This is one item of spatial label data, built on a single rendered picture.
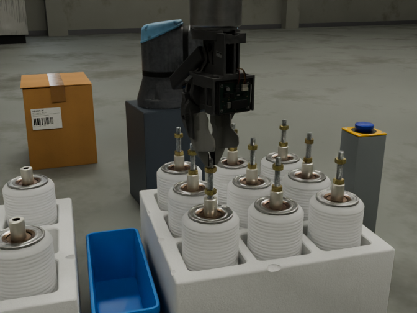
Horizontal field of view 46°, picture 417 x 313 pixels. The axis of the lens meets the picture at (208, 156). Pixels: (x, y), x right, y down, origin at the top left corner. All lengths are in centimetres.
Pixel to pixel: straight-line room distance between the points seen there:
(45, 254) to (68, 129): 109
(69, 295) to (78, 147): 113
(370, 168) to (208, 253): 47
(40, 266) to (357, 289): 53
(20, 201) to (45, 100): 86
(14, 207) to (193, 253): 37
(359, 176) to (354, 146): 7
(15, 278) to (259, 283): 37
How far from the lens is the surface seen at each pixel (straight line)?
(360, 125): 111
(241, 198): 92
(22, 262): 76
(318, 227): 89
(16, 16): 695
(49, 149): 184
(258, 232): 83
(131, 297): 106
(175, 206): 90
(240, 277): 80
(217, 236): 78
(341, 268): 87
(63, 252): 88
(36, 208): 98
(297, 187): 96
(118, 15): 852
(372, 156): 112
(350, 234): 89
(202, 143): 75
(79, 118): 182
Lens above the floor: 60
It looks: 18 degrees down
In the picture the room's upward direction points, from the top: straight up
